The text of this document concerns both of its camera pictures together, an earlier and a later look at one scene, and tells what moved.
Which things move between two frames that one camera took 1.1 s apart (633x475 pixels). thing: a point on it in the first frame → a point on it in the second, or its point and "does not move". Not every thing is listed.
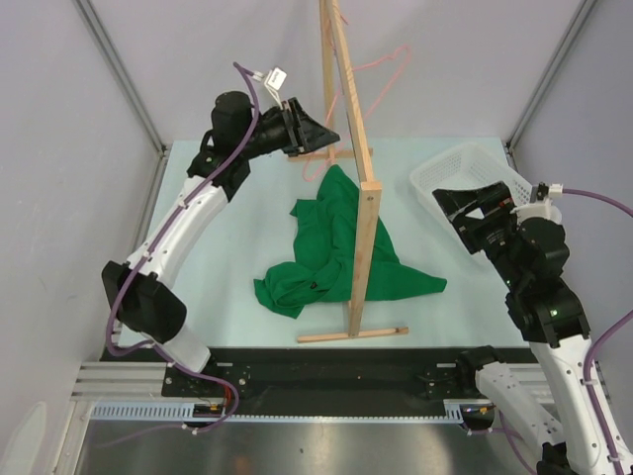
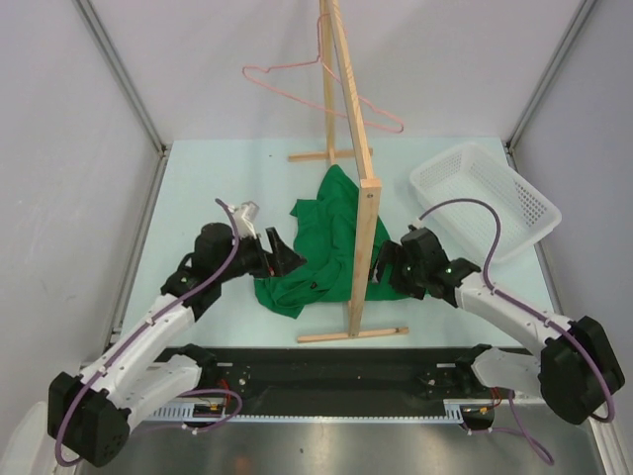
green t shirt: x=325 y=240 does not move
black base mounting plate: x=334 y=375 does not move
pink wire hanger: x=407 y=48 → x=244 y=67
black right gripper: x=496 y=203 → x=393 y=253
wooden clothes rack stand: x=370 y=192 does not move
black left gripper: x=302 y=134 → x=267 y=263
